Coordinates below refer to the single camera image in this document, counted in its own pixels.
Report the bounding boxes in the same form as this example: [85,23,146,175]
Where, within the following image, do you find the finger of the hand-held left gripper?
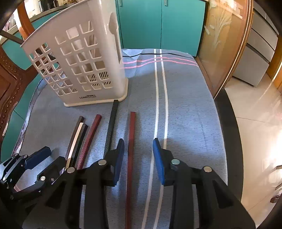
[0,146,51,184]
[10,156,66,201]

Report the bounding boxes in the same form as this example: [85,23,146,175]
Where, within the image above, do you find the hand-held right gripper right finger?
[153,138,257,229]

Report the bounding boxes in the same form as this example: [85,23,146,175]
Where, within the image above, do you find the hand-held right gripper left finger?
[22,138,125,229]

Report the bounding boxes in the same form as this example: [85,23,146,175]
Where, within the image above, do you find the dark red chopstick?
[125,111,136,229]
[76,114,102,170]

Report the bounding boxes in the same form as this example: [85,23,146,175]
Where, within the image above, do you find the black chopstick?
[103,100,119,156]
[71,124,88,169]

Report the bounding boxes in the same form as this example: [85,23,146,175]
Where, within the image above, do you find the white plastic utensil basket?
[20,0,129,108]

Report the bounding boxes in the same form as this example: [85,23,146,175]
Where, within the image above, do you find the blue plaid cloth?
[13,48,228,229]

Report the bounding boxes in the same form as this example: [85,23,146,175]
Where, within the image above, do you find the wooden dining chair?
[269,165,282,204]

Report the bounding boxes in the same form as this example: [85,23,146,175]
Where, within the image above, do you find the wooden framed glass door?
[195,0,254,102]

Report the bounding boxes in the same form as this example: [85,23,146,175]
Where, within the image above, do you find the teal base cabinets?
[0,0,207,137]

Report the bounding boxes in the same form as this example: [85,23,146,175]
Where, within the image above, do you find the silver refrigerator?
[232,7,279,88]

